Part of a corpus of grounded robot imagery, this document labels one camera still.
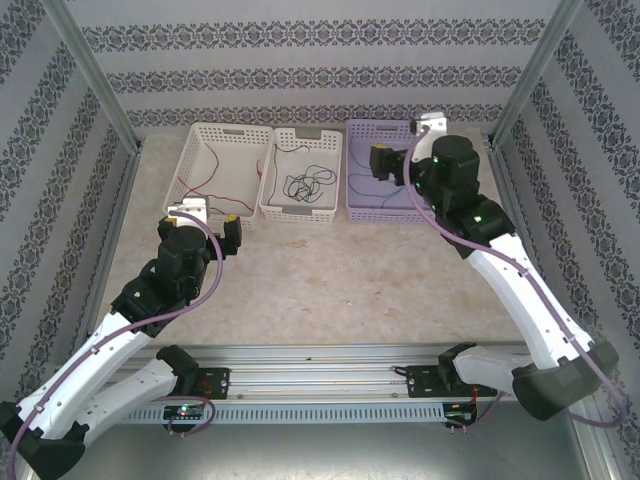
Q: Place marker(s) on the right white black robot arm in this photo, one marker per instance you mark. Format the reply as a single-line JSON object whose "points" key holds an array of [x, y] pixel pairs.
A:
{"points": [[510, 305]]}

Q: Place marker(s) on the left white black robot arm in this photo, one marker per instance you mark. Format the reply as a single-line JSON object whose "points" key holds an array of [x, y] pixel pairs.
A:
{"points": [[90, 385]]}

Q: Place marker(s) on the purple plastic basket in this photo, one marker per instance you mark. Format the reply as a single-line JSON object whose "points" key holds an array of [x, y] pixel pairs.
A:
{"points": [[360, 165]]}

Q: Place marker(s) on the wide white plastic basket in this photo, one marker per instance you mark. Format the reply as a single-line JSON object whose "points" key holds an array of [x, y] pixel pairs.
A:
{"points": [[235, 175]]}

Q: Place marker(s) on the left controller circuit board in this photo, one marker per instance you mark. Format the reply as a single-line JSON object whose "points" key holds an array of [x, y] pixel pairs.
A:
{"points": [[182, 412]]}

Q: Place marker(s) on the controller circuit board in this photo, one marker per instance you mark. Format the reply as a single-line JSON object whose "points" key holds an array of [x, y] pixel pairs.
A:
{"points": [[457, 412], [182, 412]]}

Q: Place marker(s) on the grey sheet metal panel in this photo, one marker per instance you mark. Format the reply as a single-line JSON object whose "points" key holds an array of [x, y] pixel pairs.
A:
{"points": [[320, 450]]}

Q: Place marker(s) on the right controller circuit board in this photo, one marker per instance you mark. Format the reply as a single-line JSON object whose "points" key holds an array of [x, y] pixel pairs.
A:
{"points": [[457, 412]]}

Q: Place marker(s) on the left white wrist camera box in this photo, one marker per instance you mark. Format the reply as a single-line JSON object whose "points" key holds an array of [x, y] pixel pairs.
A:
{"points": [[190, 207]]}

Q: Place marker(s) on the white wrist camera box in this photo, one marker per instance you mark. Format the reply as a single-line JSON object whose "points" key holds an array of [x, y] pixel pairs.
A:
{"points": [[432, 122], [190, 207]]}

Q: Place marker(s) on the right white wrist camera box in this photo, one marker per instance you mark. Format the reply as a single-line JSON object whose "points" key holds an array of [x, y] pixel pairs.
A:
{"points": [[432, 122]]}

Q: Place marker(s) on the left aluminium side rail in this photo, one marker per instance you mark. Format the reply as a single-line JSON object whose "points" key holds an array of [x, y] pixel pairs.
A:
{"points": [[111, 250]]}

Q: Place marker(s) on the right aluminium corner post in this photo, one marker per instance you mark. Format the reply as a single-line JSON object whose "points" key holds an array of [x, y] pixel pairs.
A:
{"points": [[532, 75]]}

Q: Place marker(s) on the aluminium corner post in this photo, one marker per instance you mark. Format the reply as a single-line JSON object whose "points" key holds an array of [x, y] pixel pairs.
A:
{"points": [[532, 75], [95, 75]]}

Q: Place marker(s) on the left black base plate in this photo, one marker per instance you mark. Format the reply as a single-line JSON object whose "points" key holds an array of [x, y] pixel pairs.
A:
{"points": [[217, 382]]}

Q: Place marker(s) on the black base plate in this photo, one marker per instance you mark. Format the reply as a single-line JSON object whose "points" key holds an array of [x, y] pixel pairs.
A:
{"points": [[217, 382], [420, 385]]}

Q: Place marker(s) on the aluminium mounting rail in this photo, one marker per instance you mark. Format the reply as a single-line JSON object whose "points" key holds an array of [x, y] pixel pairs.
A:
{"points": [[320, 375]]}

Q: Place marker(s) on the left aluminium corner post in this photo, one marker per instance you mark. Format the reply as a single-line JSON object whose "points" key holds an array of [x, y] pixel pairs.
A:
{"points": [[95, 75]]}

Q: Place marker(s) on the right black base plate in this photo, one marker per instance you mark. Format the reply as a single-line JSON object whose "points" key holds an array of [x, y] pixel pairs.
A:
{"points": [[420, 385]]}

